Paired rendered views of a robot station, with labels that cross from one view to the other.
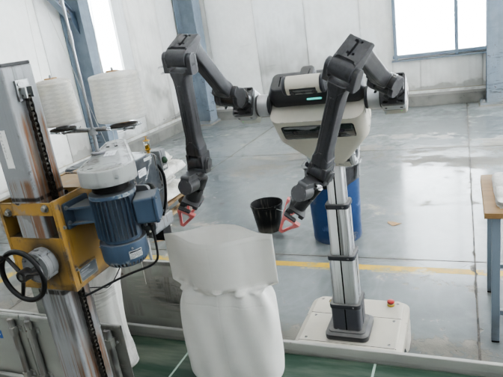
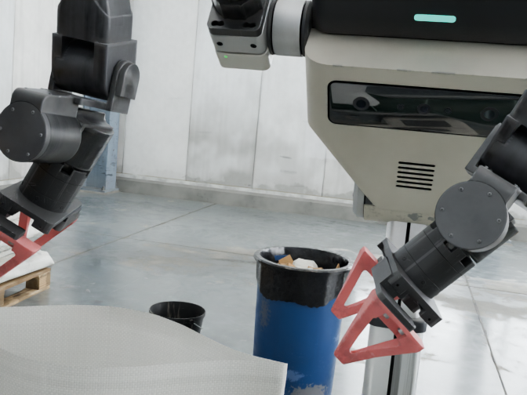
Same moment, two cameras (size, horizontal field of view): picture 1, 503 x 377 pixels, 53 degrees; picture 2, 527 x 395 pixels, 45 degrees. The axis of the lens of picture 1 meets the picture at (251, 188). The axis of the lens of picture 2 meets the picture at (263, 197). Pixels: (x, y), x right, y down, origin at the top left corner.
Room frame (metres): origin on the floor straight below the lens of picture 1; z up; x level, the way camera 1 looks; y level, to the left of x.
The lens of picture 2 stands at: (1.08, 0.12, 1.30)
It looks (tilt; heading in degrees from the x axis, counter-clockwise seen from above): 7 degrees down; 349
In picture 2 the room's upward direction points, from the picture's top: 5 degrees clockwise
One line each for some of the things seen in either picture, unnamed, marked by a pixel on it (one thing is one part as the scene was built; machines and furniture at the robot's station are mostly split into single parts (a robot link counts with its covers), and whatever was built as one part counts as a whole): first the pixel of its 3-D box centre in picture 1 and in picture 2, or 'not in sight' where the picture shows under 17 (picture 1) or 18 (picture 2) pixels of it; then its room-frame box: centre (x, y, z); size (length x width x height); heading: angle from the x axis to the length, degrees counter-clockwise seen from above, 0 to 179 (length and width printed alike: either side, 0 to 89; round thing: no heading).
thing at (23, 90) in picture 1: (25, 90); not in sight; (1.57, 0.63, 1.68); 0.05 x 0.03 x 0.06; 156
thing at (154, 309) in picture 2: (268, 215); (176, 333); (4.29, -0.11, 0.13); 0.30 x 0.30 x 0.26
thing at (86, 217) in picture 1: (87, 210); not in sight; (1.56, 0.53, 1.27); 0.12 x 0.09 x 0.09; 156
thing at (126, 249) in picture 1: (120, 226); not in sight; (1.56, 0.44, 1.21); 0.15 x 0.15 x 0.25
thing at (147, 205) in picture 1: (149, 209); not in sight; (1.56, 0.34, 1.25); 0.10 x 0.08 x 0.12; 1
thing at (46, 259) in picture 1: (40, 265); not in sight; (1.50, 0.71, 1.14); 0.11 x 0.06 x 0.11; 66
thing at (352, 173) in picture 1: (334, 199); (297, 322); (3.94, -0.67, 0.32); 0.51 x 0.48 x 0.65; 156
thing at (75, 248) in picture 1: (69, 228); not in sight; (1.68, 0.65, 1.18); 0.34 x 0.25 x 0.31; 156
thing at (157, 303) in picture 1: (106, 292); not in sight; (2.44, 0.84, 0.53); 1.05 x 0.02 x 0.41; 66
